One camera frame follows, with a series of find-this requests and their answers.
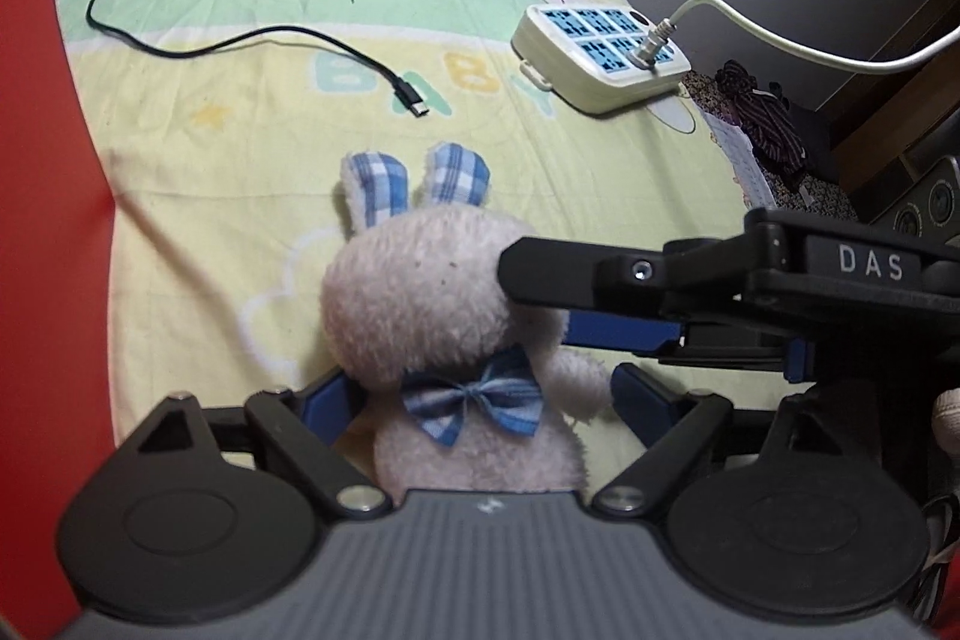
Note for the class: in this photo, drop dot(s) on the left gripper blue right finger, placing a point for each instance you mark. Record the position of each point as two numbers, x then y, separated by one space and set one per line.
646 405

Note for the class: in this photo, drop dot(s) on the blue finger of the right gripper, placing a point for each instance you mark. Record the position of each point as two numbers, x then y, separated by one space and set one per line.
617 333

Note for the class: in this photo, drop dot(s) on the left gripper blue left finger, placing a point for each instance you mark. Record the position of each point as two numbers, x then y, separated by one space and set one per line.
329 405

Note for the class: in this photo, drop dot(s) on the white bunny blue plaid ears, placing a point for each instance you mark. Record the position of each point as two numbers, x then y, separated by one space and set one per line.
467 390

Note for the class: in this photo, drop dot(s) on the person's right hand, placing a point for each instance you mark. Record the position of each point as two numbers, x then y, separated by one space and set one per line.
946 422

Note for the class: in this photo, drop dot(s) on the brown patterned cloth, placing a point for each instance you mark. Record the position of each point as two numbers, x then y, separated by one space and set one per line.
820 192

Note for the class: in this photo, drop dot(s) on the black speaker box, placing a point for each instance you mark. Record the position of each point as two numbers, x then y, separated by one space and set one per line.
930 209

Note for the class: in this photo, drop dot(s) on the open printed booklet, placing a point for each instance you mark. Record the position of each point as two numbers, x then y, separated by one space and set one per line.
739 152

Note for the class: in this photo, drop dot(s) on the dark striped cloth bundle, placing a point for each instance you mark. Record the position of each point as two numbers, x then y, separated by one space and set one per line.
764 118

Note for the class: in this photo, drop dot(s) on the red cardboard box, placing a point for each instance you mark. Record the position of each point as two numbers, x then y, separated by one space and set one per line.
57 222

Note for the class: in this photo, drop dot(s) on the white power strip blue sockets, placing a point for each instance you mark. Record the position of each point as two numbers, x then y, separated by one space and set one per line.
598 58

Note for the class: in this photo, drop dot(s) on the baby print bed sheet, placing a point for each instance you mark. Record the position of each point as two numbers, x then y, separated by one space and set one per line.
222 126

